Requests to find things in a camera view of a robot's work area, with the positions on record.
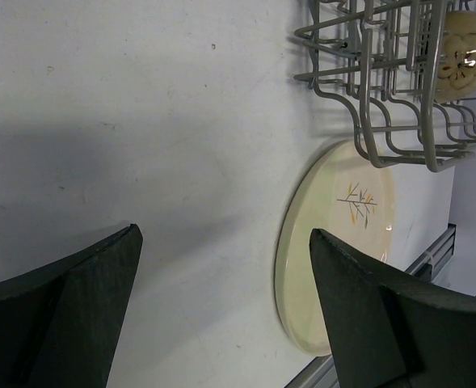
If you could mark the cream plate with branch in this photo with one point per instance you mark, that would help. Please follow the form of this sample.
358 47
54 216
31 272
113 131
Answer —
344 194

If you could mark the grey wire dish rack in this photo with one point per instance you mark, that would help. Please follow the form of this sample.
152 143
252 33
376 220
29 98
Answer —
380 60

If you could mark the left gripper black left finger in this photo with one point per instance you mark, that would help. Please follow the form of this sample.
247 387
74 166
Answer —
60 324

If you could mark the black bowl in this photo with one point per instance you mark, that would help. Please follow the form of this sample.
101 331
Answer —
456 77

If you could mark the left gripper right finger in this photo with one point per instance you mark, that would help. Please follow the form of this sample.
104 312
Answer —
388 328

